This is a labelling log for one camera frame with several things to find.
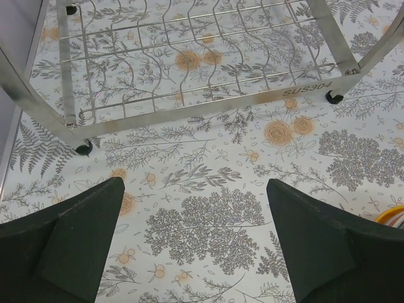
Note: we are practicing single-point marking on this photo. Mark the floral patterned table mat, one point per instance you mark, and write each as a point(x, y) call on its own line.
point(195, 223)

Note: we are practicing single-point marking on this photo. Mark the stainless steel dish rack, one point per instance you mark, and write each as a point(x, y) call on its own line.
point(130, 64)

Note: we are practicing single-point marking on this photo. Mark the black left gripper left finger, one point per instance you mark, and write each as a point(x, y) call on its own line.
point(58, 254)

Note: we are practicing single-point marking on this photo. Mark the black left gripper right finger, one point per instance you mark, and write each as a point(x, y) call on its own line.
point(333, 255)

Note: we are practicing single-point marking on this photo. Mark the yellow bottom bowl of stack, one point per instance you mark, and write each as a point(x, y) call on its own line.
point(390, 216)

